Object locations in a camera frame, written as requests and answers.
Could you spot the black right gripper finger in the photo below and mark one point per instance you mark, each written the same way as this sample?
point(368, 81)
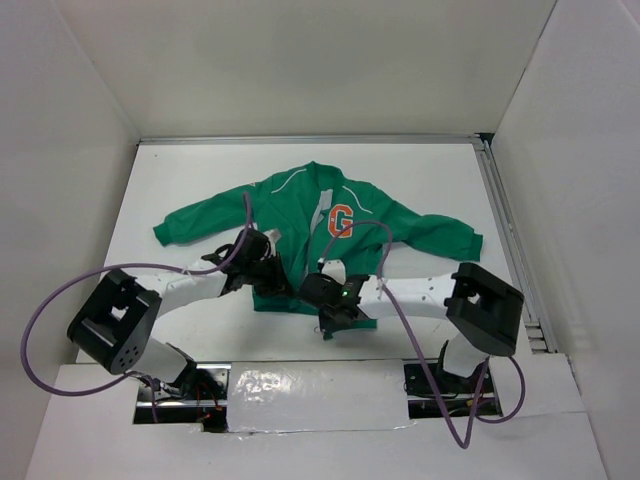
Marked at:
point(328, 327)
point(352, 314)

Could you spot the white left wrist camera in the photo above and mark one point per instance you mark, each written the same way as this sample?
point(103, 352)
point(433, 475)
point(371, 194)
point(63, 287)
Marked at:
point(273, 236)

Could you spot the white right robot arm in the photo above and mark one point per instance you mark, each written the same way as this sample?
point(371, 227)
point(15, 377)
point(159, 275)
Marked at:
point(485, 310)

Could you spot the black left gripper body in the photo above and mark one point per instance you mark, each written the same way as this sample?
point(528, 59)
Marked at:
point(259, 271)

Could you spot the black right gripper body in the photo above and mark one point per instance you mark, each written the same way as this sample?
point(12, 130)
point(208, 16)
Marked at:
point(325, 309)

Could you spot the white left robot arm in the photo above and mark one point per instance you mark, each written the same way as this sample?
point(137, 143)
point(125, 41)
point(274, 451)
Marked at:
point(114, 326)

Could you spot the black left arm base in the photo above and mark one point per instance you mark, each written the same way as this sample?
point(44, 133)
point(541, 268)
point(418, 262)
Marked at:
point(202, 402)

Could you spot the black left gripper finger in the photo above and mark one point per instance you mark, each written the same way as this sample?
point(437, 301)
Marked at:
point(266, 290)
point(278, 284)

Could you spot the green zip jacket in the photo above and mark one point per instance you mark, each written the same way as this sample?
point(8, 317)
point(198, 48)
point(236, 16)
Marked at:
point(317, 209)

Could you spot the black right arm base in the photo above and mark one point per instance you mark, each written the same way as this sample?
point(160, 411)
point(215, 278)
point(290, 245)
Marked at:
point(457, 392)

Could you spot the white cover panel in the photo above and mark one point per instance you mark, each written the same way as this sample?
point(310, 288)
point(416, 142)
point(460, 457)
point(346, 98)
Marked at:
point(293, 397)

